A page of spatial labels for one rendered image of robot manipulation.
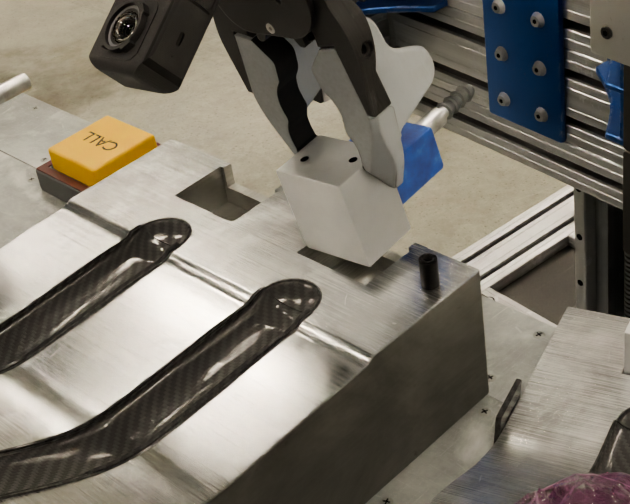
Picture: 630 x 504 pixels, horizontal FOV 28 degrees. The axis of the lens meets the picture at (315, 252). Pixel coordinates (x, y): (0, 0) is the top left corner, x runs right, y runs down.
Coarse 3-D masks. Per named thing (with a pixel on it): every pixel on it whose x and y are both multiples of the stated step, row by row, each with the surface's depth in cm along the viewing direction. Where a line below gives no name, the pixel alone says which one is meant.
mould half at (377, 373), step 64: (128, 192) 79; (0, 256) 76; (64, 256) 74; (192, 256) 72; (256, 256) 71; (448, 256) 69; (0, 320) 71; (128, 320) 69; (192, 320) 68; (320, 320) 66; (384, 320) 65; (448, 320) 67; (0, 384) 65; (64, 384) 65; (128, 384) 65; (256, 384) 63; (320, 384) 62; (384, 384) 64; (448, 384) 69; (0, 448) 59; (192, 448) 60; (256, 448) 59; (320, 448) 62; (384, 448) 66
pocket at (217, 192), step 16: (208, 176) 79; (224, 176) 80; (192, 192) 79; (208, 192) 80; (224, 192) 81; (240, 192) 80; (256, 192) 79; (208, 208) 80; (224, 208) 81; (240, 208) 80
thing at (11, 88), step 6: (12, 78) 85; (18, 78) 85; (24, 78) 85; (0, 84) 85; (6, 84) 85; (12, 84) 85; (18, 84) 85; (24, 84) 85; (30, 84) 86; (0, 90) 84; (6, 90) 84; (12, 90) 85; (18, 90) 85; (24, 90) 86; (0, 96) 84; (6, 96) 85; (12, 96) 85; (0, 102) 84
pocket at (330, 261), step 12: (300, 252) 71; (312, 252) 72; (324, 264) 73; (336, 264) 74; (348, 264) 74; (360, 264) 74; (384, 264) 72; (348, 276) 73; (360, 276) 73; (372, 276) 73
